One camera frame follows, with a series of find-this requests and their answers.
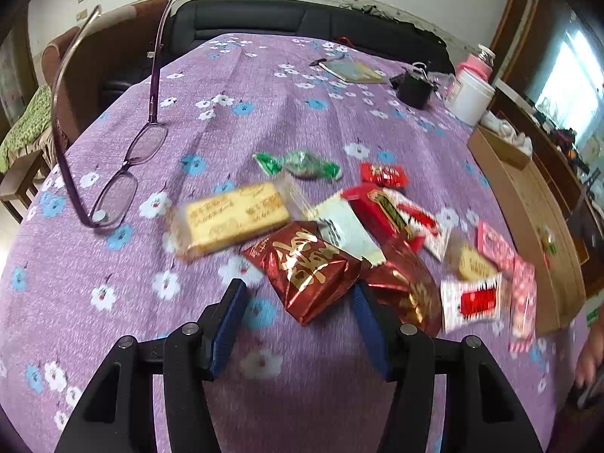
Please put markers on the dark cloth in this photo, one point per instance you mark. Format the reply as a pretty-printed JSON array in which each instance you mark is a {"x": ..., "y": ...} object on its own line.
[{"x": 424, "y": 33}]

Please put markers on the plain white snack packet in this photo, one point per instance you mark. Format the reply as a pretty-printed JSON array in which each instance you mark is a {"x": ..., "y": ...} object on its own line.
[{"x": 347, "y": 229}]

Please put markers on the green candy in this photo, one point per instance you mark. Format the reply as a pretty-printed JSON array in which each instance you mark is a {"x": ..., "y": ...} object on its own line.
[{"x": 302, "y": 163}]

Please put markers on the large clear biscuit packet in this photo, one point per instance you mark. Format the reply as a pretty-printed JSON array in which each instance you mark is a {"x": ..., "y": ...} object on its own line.
[{"x": 231, "y": 219}]

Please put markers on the purple frame eyeglasses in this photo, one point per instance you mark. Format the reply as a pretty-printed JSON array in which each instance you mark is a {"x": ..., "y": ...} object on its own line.
[{"x": 146, "y": 144}]

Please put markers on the black pen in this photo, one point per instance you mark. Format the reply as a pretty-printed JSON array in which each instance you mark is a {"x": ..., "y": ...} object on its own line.
[{"x": 328, "y": 59}]

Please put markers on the black leather sofa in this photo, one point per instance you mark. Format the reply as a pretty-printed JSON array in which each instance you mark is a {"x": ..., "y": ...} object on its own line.
[{"x": 264, "y": 19}]

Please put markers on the bottle with pink sleeve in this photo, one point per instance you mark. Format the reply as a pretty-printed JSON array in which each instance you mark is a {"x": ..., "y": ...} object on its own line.
[{"x": 479, "y": 61}]

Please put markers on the red bar packet black label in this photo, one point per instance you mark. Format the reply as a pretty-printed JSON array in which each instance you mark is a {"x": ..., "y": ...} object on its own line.
[{"x": 377, "y": 210}]

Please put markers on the black binder clip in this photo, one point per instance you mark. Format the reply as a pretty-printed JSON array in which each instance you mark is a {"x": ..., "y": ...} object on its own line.
[{"x": 418, "y": 67}]

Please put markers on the person's right forearm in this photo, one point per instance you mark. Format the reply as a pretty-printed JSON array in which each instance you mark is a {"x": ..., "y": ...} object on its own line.
[{"x": 590, "y": 354}]

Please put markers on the pink snack packet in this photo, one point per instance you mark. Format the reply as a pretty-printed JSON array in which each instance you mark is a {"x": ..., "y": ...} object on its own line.
[
  {"x": 495, "y": 243},
  {"x": 524, "y": 297}
]

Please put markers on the green patterned cloth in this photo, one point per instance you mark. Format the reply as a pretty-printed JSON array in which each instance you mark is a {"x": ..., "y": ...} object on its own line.
[{"x": 26, "y": 125}]

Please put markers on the small clear biscuit packet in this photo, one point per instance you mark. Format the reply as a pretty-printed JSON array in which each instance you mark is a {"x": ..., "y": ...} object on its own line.
[{"x": 474, "y": 262}]

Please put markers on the shiny dark red snack packet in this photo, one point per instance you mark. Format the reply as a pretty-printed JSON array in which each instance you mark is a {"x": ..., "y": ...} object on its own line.
[
  {"x": 306, "y": 269},
  {"x": 406, "y": 288}
]

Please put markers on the yellow green notebook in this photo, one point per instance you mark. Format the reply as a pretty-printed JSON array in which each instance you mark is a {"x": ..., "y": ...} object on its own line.
[{"x": 358, "y": 71}]

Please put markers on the white plastic jar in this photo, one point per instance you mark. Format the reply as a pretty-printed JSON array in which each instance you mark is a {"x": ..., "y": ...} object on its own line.
[{"x": 469, "y": 96}]

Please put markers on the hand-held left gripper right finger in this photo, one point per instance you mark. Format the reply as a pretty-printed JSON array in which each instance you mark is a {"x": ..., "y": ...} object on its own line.
[{"x": 370, "y": 325}]

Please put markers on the brown armchair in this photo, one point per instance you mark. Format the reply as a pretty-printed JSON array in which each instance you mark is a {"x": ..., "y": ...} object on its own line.
[{"x": 122, "y": 47}]

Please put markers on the frosted glass panel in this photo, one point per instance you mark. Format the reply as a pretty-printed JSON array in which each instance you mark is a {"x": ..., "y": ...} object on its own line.
[{"x": 566, "y": 66}]

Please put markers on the wooden stool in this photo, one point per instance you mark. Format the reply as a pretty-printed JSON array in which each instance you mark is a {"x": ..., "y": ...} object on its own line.
[{"x": 19, "y": 184}]

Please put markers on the black cylinder holder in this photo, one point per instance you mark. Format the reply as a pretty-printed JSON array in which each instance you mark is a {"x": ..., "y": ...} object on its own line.
[{"x": 414, "y": 89}]

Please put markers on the white packet red print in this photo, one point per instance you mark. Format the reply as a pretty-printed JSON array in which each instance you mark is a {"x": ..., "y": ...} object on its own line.
[
  {"x": 472, "y": 302},
  {"x": 420, "y": 222}
]

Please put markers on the shallow cardboard box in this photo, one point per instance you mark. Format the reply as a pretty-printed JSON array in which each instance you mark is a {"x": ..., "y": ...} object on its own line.
[{"x": 528, "y": 207}]

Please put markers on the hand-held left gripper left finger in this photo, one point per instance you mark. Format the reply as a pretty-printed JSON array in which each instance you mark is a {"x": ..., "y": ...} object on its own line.
[{"x": 229, "y": 325}]

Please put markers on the white crumpled cloth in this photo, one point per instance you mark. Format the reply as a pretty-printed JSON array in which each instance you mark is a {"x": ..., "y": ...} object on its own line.
[{"x": 509, "y": 134}]

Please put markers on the small red candy packet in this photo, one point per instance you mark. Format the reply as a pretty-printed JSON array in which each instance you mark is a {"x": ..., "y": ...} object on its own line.
[{"x": 384, "y": 174}]

